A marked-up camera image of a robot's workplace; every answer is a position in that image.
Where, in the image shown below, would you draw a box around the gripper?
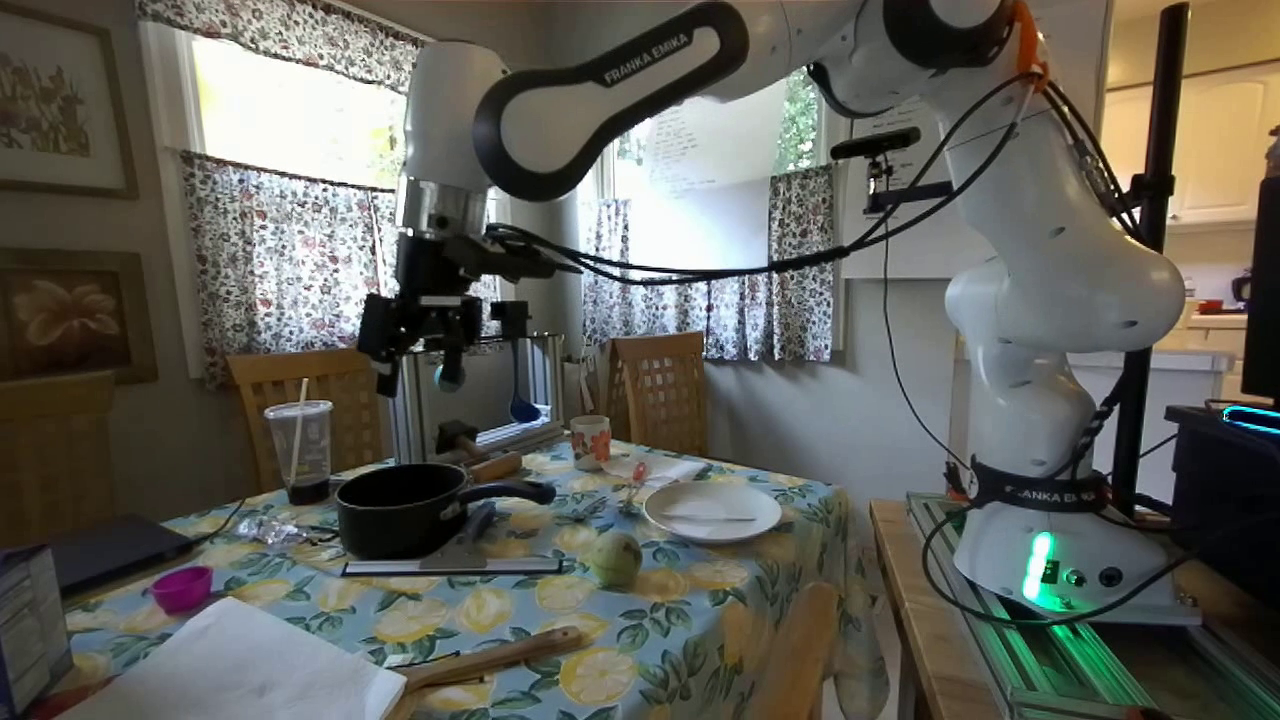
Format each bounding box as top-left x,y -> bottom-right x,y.
357,233 -> 485,399

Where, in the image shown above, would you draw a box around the wooden chair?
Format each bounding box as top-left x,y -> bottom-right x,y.
225,347 -> 389,497
598,331 -> 710,459

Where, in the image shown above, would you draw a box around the blue ladle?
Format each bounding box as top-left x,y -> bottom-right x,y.
507,338 -> 544,425

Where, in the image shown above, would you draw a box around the clear plastic cup with straw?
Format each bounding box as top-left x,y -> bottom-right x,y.
263,377 -> 335,507

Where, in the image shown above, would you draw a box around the floral curtain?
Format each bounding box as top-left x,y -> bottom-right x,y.
178,149 -> 403,389
581,163 -> 838,364

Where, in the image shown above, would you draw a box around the grey spatula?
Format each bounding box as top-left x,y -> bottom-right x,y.
432,499 -> 498,573

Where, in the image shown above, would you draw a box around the floral ceramic mug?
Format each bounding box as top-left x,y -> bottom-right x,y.
569,414 -> 613,473

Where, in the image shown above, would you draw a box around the crumpled clear plastic wrap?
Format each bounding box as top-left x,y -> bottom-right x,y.
234,513 -> 309,548

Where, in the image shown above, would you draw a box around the white paper napkin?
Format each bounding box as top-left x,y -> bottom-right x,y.
600,453 -> 708,488

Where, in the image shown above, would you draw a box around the green pear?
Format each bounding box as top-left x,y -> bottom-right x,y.
589,530 -> 644,589

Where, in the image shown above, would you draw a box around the window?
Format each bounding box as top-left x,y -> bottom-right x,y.
585,68 -> 843,365
138,18 -> 413,383

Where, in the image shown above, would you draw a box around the wooden spoon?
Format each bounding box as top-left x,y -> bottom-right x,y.
384,626 -> 584,720

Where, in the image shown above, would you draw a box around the pink silicone cup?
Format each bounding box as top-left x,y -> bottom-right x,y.
149,565 -> 215,615

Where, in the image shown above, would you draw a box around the white plate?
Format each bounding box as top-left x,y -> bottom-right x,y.
642,481 -> 784,546

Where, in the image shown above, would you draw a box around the lemon print tablecloth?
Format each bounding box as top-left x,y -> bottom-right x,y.
40,438 -> 893,720

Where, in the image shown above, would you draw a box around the floral curtain valance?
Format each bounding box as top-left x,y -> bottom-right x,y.
134,0 -> 429,97

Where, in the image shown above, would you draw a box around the large white paper towel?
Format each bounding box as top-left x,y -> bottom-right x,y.
58,596 -> 408,720

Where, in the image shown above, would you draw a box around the framed flower picture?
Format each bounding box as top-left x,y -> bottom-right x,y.
0,247 -> 160,387

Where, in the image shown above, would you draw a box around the black laptop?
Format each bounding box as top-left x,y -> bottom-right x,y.
48,514 -> 198,593

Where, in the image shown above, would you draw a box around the framed botanical picture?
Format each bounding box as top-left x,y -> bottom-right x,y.
0,0 -> 140,200

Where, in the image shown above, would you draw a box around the cardboard box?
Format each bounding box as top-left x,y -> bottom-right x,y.
0,544 -> 75,717

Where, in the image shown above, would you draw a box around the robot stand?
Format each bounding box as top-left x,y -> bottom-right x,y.
868,488 -> 1280,720

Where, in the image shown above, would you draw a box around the black computer box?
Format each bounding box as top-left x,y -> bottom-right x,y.
1164,399 -> 1280,606

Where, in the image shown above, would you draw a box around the white kitchen cabinets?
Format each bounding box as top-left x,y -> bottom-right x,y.
1099,58 -> 1280,228

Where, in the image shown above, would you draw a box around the monitor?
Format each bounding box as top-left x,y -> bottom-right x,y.
1243,174 -> 1280,403

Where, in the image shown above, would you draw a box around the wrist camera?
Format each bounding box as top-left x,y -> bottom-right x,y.
487,298 -> 532,342

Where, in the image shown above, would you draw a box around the mallet with wooden handle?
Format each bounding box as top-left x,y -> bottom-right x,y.
436,419 -> 524,484

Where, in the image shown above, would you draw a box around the aluminium frame rack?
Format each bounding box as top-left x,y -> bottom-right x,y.
388,329 -> 567,467

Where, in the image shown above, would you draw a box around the black pot with handle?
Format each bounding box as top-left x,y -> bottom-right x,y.
335,461 -> 558,562

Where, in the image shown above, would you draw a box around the spoon with red handle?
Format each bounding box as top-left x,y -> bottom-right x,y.
618,461 -> 651,517

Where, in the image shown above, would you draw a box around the black cable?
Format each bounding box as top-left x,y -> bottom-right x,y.
878,212 -> 973,473

